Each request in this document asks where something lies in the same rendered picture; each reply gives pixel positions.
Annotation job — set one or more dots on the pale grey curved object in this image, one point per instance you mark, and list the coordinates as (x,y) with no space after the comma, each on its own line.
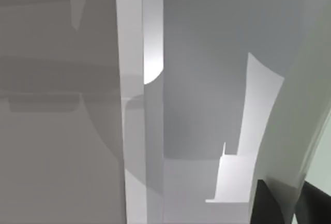
(292,131)

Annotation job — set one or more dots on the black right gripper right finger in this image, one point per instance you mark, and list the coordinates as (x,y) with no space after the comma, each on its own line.
(314,206)

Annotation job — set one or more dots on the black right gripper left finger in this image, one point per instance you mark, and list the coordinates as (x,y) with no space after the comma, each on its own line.
(265,208)

